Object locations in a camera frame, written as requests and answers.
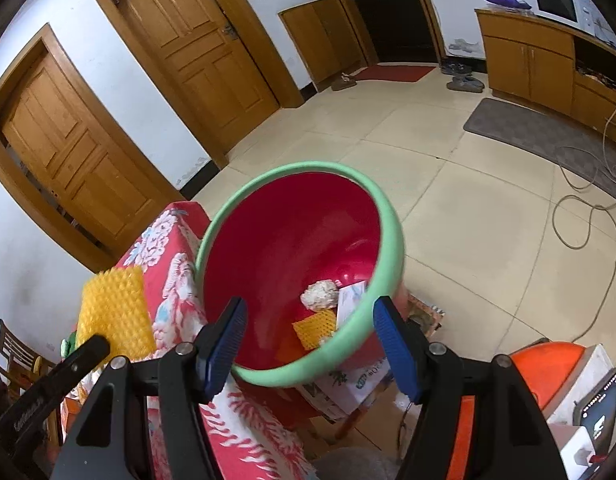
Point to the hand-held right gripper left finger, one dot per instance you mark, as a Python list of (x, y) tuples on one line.
[(223, 350)]

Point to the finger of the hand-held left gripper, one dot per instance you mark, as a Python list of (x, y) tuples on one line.
[(63, 375)]

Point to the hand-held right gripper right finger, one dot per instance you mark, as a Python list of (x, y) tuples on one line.
[(395, 355)]

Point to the large yellow spiky foam sheet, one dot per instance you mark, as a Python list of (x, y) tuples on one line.
[(115, 310)]

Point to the red basin with green rim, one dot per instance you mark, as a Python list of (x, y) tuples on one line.
[(298, 230)]

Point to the green toy bell pepper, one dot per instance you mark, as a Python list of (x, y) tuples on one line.
[(69, 345)]

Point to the brown printed box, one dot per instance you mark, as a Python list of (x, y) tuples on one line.
[(427, 317)]

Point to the white printed cardboard box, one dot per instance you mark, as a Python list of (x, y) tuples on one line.
[(353, 385)]

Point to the wooden chair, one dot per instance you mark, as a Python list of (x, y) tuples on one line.
[(15, 347)]

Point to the white paper packet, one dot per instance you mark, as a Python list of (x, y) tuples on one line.
[(350, 302)]

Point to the small yellow spiky foam sheet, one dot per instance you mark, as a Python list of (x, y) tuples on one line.
[(315, 330)]

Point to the red floral tablecloth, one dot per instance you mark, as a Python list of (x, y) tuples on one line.
[(173, 280)]

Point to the white crumpled paper ball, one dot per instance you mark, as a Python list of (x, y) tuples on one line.
[(318, 295)]

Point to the grey cloth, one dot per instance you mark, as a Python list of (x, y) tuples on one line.
[(358, 465)]

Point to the orange plastic stool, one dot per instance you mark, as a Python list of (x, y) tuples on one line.
[(547, 365)]

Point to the small white device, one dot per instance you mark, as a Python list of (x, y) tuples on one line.
[(570, 452)]

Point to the black smartphone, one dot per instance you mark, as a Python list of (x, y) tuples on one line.
[(597, 410)]

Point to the wooden panel door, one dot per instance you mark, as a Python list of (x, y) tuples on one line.
[(198, 45), (73, 160)]

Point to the grey floor mat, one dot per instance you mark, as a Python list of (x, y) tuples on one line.
[(517, 127)]

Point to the brown shoe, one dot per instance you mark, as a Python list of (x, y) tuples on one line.
[(343, 82)]

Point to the grey slipper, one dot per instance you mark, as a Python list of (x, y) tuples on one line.
[(465, 84)]

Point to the red doormat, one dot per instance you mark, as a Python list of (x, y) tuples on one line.
[(397, 73)]

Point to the dark shoe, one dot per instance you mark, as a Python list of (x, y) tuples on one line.
[(455, 67)]

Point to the wooden sideboard cabinet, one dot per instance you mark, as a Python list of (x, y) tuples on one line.
[(527, 65)]

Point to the black entrance door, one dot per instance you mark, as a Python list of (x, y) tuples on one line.
[(387, 10)]

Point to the purple bag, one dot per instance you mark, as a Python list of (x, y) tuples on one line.
[(502, 0)]

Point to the white microwave oven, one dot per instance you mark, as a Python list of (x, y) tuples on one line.
[(557, 5)]

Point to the low wooden wall cabinet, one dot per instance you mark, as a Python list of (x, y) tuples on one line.
[(323, 40)]

